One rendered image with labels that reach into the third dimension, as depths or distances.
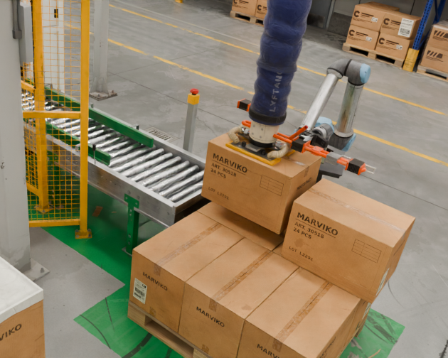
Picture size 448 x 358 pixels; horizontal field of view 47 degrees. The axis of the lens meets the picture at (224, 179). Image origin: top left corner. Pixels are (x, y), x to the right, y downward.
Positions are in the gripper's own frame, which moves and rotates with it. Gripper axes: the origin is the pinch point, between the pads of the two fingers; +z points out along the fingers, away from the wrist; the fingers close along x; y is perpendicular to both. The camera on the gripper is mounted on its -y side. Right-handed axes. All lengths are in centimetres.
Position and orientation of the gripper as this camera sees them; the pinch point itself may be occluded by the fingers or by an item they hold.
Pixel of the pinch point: (304, 145)
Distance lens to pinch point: 305.6
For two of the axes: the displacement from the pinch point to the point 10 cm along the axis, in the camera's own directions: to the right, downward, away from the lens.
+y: -8.0, -3.9, 4.5
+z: -5.8, 3.3, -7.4
